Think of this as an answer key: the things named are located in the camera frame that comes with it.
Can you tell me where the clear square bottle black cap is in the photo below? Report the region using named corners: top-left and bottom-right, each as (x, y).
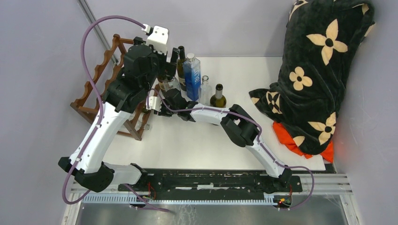
top-left (162, 77), bottom-right (181, 93)

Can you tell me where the blue square glass bottle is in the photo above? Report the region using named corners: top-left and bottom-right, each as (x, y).
top-left (183, 53), bottom-right (201, 101)

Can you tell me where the green wine bottle brown label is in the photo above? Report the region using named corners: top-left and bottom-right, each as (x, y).
top-left (141, 105), bottom-right (151, 114)

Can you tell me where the clear round glass bottle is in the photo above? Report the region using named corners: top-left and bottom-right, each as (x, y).
top-left (199, 75), bottom-right (213, 106)

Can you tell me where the brown wooden wine rack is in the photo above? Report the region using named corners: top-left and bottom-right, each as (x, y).
top-left (70, 34), bottom-right (166, 141)

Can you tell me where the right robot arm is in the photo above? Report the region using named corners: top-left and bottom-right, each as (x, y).
top-left (145, 89), bottom-right (292, 191)

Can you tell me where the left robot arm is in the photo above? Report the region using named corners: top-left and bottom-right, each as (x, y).
top-left (58, 38), bottom-right (180, 193)

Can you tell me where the aluminium corner profile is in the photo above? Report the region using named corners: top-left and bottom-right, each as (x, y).
top-left (77, 0), bottom-right (119, 64)

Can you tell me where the black floral blanket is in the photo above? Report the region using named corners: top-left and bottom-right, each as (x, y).
top-left (249, 0), bottom-right (375, 155)

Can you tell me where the orange cloth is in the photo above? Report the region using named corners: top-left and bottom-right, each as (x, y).
top-left (272, 121), bottom-right (334, 163)

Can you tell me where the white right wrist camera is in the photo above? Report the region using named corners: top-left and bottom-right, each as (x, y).
top-left (145, 96), bottom-right (162, 112)

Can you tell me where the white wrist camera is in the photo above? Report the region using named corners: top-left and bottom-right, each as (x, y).
top-left (145, 96), bottom-right (162, 112)
top-left (141, 24), bottom-right (169, 55)

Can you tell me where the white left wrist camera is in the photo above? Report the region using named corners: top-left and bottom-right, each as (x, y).
top-left (141, 24), bottom-right (169, 55)

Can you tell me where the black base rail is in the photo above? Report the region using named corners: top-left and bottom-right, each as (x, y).
top-left (71, 167), bottom-right (352, 207)

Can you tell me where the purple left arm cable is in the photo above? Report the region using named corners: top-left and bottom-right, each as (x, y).
top-left (62, 15), bottom-right (147, 206)

